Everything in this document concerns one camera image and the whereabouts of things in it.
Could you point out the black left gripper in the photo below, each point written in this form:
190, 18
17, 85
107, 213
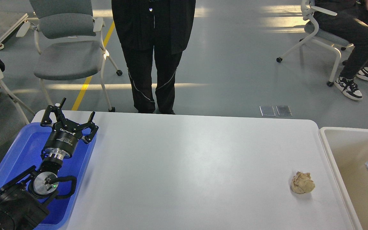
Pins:
62, 138

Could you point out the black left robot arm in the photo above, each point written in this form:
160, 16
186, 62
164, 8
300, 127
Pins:
41, 174

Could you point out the blue plastic tray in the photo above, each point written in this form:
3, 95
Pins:
25, 152

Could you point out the grey office chair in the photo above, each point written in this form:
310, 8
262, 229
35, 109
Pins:
75, 59

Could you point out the white chair at left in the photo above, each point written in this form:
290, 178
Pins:
19, 105

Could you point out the standing person in black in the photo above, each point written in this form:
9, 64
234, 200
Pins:
153, 35

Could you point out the left floor outlet plate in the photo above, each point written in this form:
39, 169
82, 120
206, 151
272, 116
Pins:
267, 111

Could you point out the floor outlet plate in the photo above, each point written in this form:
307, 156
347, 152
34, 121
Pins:
267, 111
284, 111

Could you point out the right floor outlet plate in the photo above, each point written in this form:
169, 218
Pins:
284, 111

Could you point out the crumpled brown paper ball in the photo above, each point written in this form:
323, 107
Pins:
302, 183

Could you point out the white wheeled chair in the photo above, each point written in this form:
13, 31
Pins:
318, 36

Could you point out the beige plastic bin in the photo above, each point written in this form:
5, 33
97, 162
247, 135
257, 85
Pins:
347, 153

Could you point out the seated person in black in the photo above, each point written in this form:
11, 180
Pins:
351, 24

